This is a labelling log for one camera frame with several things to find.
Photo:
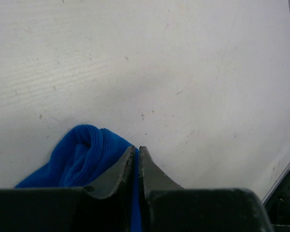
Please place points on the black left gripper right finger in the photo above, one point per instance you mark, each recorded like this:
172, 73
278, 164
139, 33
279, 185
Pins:
167, 207

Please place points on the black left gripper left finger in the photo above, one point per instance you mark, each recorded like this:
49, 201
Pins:
104, 205

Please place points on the blue microfiber towel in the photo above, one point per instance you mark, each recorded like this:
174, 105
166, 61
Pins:
79, 158

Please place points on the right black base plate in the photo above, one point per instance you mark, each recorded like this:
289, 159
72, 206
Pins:
278, 206

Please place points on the aluminium mounting rail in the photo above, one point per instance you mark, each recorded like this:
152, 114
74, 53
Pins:
275, 185

